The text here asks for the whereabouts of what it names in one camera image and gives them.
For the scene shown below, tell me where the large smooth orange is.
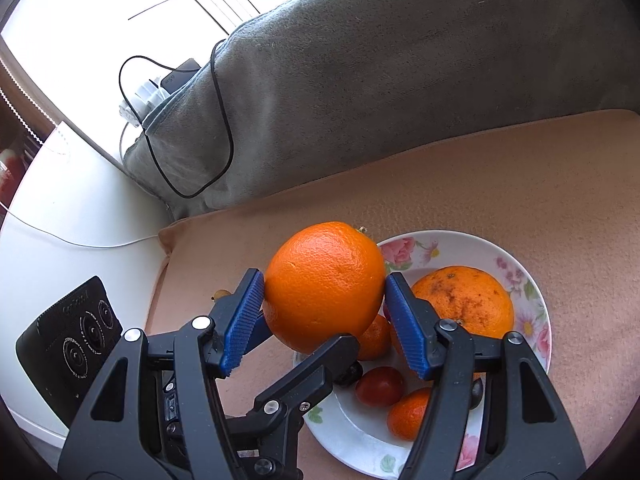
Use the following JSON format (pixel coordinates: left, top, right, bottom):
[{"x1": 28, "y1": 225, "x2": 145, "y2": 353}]
[{"x1": 262, "y1": 221, "x2": 387, "y2": 355}]

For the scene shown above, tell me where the grey blanket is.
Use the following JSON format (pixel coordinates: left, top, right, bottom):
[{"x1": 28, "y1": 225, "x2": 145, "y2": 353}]
[{"x1": 122, "y1": 0, "x2": 640, "y2": 221}]

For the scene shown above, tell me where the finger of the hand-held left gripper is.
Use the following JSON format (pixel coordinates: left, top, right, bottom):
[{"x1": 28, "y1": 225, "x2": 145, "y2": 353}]
[
  {"x1": 252, "y1": 334, "x2": 362, "y2": 428},
  {"x1": 335, "y1": 360, "x2": 364, "y2": 387}
]

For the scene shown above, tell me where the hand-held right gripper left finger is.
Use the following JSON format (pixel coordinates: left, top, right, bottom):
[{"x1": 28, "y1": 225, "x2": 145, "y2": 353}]
[{"x1": 57, "y1": 268, "x2": 266, "y2": 480}]

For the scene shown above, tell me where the red white object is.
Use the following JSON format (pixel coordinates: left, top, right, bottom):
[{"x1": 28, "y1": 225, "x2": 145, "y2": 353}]
[{"x1": 0, "y1": 147, "x2": 23, "y2": 201}]

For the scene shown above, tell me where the white power strip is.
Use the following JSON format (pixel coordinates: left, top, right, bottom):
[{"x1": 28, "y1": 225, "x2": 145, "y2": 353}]
[{"x1": 118, "y1": 80, "x2": 168, "y2": 128}]

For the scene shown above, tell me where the peach blanket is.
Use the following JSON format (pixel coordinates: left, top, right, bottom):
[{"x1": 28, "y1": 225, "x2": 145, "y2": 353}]
[{"x1": 145, "y1": 108, "x2": 640, "y2": 480}]

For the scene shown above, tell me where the black cable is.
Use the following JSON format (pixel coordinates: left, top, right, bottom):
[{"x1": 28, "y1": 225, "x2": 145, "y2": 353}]
[{"x1": 118, "y1": 39, "x2": 235, "y2": 199}]

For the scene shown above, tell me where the large rough spotted orange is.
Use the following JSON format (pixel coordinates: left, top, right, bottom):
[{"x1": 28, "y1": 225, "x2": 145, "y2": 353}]
[{"x1": 410, "y1": 265, "x2": 516, "y2": 341}]

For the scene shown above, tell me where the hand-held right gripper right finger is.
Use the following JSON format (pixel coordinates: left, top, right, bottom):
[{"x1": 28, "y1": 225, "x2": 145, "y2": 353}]
[{"x1": 384, "y1": 272, "x2": 587, "y2": 480}]

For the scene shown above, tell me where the small rough mandarin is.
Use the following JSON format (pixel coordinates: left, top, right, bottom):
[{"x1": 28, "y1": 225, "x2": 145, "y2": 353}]
[{"x1": 356, "y1": 313, "x2": 392, "y2": 362}]

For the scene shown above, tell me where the red tomato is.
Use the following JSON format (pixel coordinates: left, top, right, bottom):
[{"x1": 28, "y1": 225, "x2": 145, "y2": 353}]
[{"x1": 355, "y1": 366, "x2": 407, "y2": 407}]

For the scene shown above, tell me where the small tangerine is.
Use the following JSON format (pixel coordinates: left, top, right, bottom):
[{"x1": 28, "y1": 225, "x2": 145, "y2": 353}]
[{"x1": 387, "y1": 386, "x2": 433, "y2": 442}]

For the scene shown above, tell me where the white floral plate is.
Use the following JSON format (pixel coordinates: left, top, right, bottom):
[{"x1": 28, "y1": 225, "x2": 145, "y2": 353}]
[{"x1": 292, "y1": 230, "x2": 553, "y2": 467}]

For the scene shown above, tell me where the white cable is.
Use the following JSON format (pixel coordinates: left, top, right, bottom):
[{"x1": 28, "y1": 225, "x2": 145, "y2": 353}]
[{"x1": 0, "y1": 202, "x2": 163, "y2": 251}]

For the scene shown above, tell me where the black power adapter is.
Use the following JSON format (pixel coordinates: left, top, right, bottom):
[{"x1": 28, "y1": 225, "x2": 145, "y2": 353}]
[{"x1": 160, "y1": 58, "x2": 202, "y2": 95}]

